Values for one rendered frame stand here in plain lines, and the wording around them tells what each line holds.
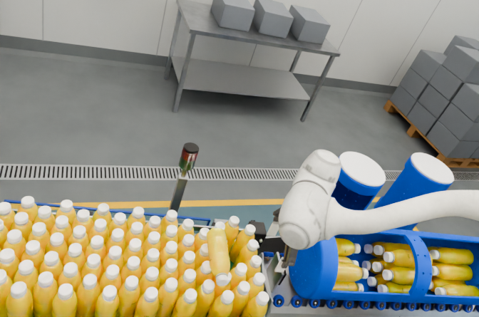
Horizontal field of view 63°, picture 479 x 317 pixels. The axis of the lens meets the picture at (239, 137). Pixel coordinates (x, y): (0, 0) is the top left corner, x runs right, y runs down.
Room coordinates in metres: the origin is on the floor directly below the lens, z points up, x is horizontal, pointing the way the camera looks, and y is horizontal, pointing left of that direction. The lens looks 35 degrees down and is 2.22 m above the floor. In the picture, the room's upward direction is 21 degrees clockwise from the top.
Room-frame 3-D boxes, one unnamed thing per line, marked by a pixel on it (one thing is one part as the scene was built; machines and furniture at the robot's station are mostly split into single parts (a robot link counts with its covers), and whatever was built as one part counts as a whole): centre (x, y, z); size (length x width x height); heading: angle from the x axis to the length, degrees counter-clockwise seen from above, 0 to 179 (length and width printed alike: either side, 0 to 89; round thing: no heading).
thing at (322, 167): (0.85, -0.23, 1.59); 0.13 x 0.11 x 0.16; 170
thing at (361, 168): (1.84, -0.71, 1.03); 0.28 x 0.28 x 0.01
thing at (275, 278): (0.99, -0.32, 0.99); 0.10 x 0.02 x 0.12; 20
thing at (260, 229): (1.16, -0.21, 0.95); 0.10 x 0.07 x 0.10; 20
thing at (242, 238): (1.06, -0.17, 0.99); 0.07 x 0.07 x 0.19
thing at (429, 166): (2.13, -1.19, 1.03); 0.28 x 0.28 x 0.01
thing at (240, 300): (0.81, -0.19, 0.99); 0.07 x 0.07 x 0.19
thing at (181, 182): (1.20, 0.16, 0.55); 0.04 x 0.04 x 1.10; 20
